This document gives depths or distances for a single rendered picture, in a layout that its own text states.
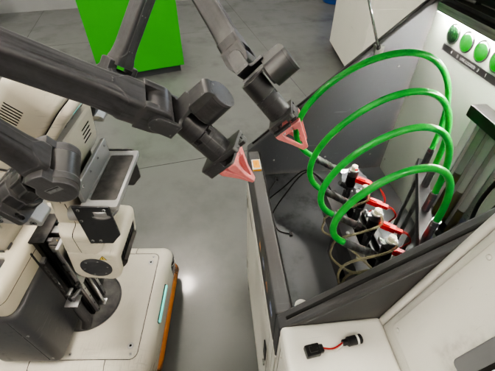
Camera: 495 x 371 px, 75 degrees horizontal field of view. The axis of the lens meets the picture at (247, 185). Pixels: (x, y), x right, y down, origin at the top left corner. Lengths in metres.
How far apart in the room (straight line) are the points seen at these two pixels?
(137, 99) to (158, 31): 3.44
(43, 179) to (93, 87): 0.23
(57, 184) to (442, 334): 0.75
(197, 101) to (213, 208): 1.74
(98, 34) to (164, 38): 0.67
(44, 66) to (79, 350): 1.28
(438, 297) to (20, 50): 0.75
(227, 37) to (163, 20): 3.18
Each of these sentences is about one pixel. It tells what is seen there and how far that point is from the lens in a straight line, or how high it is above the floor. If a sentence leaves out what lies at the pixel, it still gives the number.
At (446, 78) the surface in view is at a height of 1.36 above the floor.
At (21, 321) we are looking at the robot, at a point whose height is 0.65.
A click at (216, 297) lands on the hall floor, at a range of 1.90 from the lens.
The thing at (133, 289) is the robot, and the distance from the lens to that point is 1.68.
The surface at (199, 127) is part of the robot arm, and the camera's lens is 0.63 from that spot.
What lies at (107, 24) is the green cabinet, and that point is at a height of 0.61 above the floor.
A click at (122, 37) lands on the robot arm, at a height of 1.35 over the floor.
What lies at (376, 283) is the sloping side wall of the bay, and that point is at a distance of 0.69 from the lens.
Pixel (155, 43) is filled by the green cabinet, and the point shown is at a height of 0.36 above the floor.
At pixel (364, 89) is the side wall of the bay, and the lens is 1.18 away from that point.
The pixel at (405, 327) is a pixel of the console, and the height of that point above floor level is 1.04.
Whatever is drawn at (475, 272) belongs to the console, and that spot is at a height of 1.23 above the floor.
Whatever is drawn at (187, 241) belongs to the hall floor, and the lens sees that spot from 2.13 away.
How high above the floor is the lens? 1.68
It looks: 43 degrees down
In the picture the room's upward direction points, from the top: straight up
